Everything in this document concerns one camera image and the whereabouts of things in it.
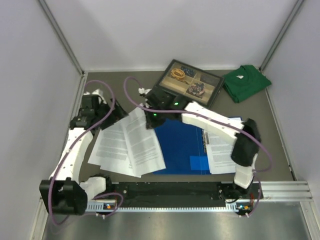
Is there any white printed paper stack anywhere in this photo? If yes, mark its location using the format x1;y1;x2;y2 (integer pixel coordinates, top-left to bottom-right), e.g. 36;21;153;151
88;107;166;178

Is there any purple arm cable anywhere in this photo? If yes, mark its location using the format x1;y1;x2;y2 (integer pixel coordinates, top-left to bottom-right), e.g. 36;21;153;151
124;76;274;218
48;79;125;227

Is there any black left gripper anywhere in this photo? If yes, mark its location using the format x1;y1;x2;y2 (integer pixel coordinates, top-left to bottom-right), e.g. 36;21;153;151
95;96;129;130

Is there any aluminium frame rail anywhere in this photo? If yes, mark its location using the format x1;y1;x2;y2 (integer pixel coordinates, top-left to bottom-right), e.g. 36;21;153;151
261;181;313;202

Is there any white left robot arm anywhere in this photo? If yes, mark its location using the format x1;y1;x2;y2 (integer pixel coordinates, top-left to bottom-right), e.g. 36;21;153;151
39;89;128;216

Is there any grey slotted cable duct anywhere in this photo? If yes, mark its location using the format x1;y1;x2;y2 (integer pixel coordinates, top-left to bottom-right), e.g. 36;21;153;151
84;199;253;213

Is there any black compartment display box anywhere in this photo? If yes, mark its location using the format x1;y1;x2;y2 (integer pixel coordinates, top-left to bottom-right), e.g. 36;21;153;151
155;59;225;108

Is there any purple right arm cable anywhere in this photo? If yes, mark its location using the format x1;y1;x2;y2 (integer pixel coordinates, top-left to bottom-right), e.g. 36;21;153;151
124;76;274;218

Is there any green folded t-shirt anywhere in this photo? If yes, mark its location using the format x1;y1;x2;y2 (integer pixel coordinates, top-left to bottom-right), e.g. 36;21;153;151
223;65;272;103

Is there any white paper sheet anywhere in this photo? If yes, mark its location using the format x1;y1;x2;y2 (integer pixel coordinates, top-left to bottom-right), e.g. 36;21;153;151
202;130;236;175

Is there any metal folder clip mechanism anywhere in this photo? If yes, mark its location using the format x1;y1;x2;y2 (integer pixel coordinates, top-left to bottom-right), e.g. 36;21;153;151
203;131;210;146

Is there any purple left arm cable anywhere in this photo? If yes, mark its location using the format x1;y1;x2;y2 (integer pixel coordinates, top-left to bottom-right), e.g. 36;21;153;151
48;79;125;227

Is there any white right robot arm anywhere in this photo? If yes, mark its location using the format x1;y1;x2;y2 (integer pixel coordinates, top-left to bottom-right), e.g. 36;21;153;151
138;87;262;198

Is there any blue plastic folder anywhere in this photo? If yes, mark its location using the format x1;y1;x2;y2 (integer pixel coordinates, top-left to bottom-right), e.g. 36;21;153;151
152;115;243;176

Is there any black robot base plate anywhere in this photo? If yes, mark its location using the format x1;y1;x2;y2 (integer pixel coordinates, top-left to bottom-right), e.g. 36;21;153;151
106;181;260;208

